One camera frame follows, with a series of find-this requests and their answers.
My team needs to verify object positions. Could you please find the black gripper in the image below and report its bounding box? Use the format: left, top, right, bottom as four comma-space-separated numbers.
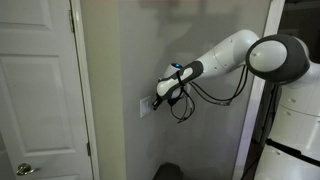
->
151, 95, 184, 111

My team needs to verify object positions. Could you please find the dark floor bin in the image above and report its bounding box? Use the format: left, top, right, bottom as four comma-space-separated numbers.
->
152, 161, 184, 180

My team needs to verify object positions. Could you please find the white doorway trim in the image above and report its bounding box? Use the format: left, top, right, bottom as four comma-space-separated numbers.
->
231, 0, 286, 180

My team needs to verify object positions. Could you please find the long metal door hinge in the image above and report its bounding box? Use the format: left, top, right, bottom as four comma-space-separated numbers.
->
68, 8, 75, 34

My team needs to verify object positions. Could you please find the white panelled door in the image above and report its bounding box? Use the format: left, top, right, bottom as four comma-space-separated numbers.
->
0, 0, 95, 180

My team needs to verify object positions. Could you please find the white double light switch plate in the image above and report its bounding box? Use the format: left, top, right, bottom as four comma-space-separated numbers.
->
139, 95, 153, 119

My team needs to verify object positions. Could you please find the black looped gripper cable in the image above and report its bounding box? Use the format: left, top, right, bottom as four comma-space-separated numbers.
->
169, 87, 196, 124

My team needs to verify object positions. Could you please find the long black arm cable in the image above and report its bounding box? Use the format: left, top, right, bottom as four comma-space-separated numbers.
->
189, 64, 250, 107

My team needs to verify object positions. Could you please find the white door frame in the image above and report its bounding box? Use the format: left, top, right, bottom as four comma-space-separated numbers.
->
70, 0, 101, 180

